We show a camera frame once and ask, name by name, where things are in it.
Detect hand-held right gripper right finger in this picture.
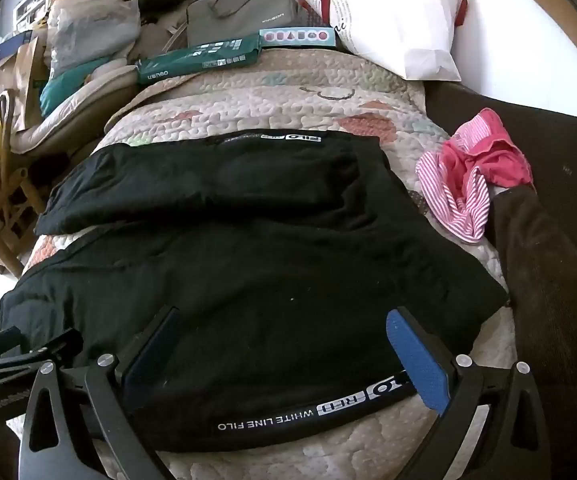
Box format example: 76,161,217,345
386,306,554,480

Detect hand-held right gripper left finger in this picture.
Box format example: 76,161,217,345
18,305,179,480

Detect black pants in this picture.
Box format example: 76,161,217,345
0,130,509,453

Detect wooden chair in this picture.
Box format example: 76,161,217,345
0,90,49,276

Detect brown fleece cloth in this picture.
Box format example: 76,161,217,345
489,186,577,461

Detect pink striped garment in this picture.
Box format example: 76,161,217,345
415,108,535,245

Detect beige cushion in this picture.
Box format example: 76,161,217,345
11,65,142,156

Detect brown paper bag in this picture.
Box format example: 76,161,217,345
13,35,52,126

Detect teal cloth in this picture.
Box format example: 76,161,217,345
40,57,129,116

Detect dark brown cloth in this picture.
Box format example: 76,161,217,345
426,80,577,480

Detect quilted patchwork blanket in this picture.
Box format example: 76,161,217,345
6,52,514,480

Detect blue box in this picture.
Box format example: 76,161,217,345
0,30,34,61

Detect green paper package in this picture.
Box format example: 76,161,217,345
136,34,262,86

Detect teal box with shapes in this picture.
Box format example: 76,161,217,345
259,26,337,48

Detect white printed bag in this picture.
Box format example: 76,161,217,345
297,0,464,82

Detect grey laptop bag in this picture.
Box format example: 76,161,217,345
186,0,299,47

